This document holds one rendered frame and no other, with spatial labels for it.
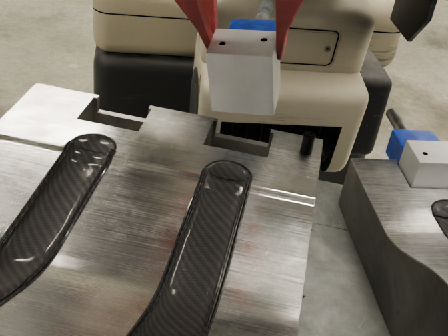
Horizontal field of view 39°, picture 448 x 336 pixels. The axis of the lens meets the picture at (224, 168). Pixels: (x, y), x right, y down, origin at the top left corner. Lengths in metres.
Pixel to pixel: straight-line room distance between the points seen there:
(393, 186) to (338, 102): 0.28
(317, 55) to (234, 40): 0.37
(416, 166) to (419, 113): 2.05
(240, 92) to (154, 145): 0.08
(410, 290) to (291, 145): 0.15
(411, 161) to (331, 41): 0.30
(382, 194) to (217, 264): 0.19
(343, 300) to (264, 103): 0.17
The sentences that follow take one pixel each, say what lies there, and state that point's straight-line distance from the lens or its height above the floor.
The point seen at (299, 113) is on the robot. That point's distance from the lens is 0.83.
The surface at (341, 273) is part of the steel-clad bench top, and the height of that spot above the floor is 0.80.
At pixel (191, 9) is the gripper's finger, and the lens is 0.46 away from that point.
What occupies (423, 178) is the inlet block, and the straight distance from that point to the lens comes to 0.58.
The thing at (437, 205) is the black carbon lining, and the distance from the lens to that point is 0.57.
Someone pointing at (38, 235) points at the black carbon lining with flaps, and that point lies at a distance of 0.44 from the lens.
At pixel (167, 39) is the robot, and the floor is 0.73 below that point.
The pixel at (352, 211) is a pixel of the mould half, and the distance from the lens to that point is 0.59.
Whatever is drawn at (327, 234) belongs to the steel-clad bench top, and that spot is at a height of 0.80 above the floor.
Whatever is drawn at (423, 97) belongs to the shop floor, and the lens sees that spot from 2.76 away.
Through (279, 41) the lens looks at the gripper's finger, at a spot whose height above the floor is 0.99.
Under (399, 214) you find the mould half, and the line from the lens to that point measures 0.54.
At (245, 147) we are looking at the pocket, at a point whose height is 0.87.
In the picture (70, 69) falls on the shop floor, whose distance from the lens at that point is 2.58.
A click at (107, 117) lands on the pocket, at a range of 0.57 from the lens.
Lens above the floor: 1.17
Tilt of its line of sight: 35 degrees down
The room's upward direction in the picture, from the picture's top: 8 degrees clockwise
